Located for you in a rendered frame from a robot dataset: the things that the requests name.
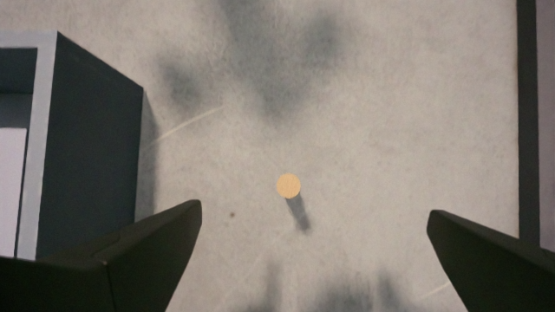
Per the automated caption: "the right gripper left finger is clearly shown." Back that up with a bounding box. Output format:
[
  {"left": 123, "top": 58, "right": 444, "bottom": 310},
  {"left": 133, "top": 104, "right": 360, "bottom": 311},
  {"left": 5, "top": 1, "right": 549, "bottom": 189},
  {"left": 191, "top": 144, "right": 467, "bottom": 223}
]
[{"left": 0, "top": 199, "right": 203, "bottom": 312}]

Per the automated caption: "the wooden peg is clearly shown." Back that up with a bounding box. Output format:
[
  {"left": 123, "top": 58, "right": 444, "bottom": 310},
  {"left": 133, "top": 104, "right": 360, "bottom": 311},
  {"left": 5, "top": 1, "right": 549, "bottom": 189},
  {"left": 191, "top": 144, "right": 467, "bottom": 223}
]
[{"left": 277, "top": 172, "right": 301, "bottom": 197}]

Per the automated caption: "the light grey square plate with hole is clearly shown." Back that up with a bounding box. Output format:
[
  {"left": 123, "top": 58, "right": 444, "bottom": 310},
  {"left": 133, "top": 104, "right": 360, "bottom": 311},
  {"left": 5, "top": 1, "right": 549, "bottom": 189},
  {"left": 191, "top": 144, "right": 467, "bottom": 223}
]
[{"left": 0, "top": 127, "right": 29, "bottom": 257}]

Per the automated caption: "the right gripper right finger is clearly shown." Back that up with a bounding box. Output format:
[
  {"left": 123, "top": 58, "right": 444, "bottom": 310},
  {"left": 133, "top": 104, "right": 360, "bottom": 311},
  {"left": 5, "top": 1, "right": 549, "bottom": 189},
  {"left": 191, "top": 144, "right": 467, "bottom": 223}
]
[{"left": 426, "top": 209, "right": 555, "bottom": 312}]

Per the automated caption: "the dark grey open box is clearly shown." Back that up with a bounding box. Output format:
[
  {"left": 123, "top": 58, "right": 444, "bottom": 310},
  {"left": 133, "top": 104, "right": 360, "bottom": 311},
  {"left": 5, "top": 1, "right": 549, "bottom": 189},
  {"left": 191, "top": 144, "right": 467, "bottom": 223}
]
[{"left": 0, "top": 28, "right": 144, "bottom": 260}]

